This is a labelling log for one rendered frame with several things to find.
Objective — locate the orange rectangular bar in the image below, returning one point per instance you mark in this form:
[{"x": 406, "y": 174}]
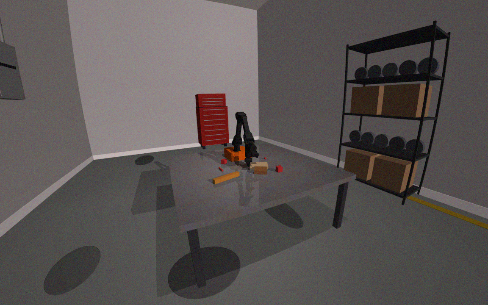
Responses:
[{"x": 225, "y": 177}]

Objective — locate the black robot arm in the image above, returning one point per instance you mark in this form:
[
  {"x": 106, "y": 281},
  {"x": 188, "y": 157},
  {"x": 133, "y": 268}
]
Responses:
[{"x": 248, "y": 137}]

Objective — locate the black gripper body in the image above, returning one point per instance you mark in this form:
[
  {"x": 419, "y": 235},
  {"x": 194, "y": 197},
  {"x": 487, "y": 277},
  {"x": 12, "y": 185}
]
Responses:
[{"x": 248, "y": 156}]

